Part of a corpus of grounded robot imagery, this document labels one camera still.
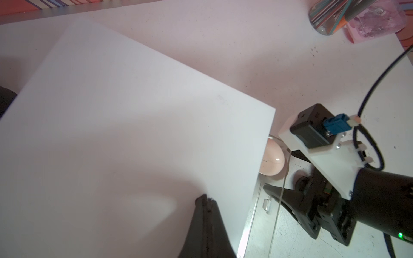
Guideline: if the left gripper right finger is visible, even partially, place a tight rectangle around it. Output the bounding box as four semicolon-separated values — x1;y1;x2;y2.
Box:
206;198;237;258

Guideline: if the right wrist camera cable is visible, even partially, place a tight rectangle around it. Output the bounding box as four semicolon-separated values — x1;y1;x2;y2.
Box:
352;43;413;172

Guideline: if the pink earphone case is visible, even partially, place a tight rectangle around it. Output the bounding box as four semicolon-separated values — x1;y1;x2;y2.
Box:
259;138;286;176

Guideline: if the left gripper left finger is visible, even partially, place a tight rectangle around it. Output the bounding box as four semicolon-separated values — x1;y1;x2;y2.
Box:
178;194;207;258

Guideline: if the mesh pen holder cup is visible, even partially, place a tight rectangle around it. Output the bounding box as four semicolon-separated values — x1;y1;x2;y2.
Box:
308;0;375;35

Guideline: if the white drawer cabinet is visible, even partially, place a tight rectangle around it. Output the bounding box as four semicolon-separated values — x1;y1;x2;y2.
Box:
1;20;275;258

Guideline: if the pink transparent pencil case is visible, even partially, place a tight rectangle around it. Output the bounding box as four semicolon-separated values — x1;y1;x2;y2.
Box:
346;1;407;44

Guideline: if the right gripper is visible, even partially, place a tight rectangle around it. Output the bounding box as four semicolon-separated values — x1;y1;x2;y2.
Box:
264;169;357;246

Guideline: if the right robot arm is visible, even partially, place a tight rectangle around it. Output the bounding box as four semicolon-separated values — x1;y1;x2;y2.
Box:
264;168;413;246

